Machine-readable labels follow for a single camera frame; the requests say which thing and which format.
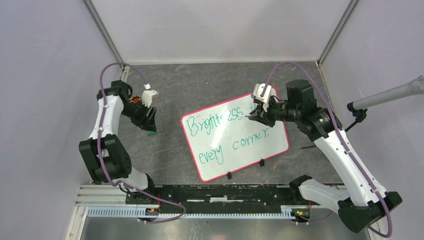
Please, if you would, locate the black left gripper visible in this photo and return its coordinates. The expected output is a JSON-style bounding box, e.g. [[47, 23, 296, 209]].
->
[[120, 99, 157, 132]]

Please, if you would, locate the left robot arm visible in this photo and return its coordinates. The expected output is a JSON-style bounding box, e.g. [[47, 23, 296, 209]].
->
[[78, 80, 159, 204]]

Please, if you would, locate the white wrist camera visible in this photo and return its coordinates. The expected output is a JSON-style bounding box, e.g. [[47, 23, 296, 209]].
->
[[141, 83, 159, 108], [251, 83, 272, 112]]

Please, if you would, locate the black microphone tripod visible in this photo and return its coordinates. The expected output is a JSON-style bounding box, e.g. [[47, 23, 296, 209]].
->
[[294, 107, 368, 142]]

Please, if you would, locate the white slotted cable duct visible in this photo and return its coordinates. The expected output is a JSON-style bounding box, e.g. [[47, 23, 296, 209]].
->
[[87, 206, 295, 220]]

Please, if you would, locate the aluminium front frame rail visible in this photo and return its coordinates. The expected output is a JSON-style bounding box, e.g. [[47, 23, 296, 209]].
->
[[74, 184, 377, 209]]

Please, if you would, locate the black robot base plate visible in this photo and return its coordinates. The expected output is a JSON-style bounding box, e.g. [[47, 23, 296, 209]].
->
[[125, 184, 310, 215]]

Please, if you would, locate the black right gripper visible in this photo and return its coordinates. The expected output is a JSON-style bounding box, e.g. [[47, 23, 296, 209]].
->
[[249, 94, 301, 127]]

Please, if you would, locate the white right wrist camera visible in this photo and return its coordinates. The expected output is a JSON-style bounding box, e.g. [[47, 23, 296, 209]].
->
[[251, 83, 272, 112]]

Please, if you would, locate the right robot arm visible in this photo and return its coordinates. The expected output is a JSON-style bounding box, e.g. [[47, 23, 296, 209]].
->
[[248, 79, 402, 233]]

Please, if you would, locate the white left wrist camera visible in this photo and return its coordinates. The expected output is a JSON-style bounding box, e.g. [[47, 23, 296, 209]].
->
[[141, 83, 159, 108]]

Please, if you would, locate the colourful toy block car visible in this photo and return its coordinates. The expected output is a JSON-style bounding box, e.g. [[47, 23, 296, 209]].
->
[[129, 96, 143, 105]]

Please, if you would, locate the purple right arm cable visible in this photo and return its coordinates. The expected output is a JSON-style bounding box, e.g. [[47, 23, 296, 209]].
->
[[260, 61, 394, 239]]

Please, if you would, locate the pink framed whiteboard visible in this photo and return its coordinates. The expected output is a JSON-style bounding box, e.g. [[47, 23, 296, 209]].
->
[[180, 93, 290, 182]]

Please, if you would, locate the grey microphone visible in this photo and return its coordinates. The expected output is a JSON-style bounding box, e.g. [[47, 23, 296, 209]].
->
[[347, 75, 424, 113]]

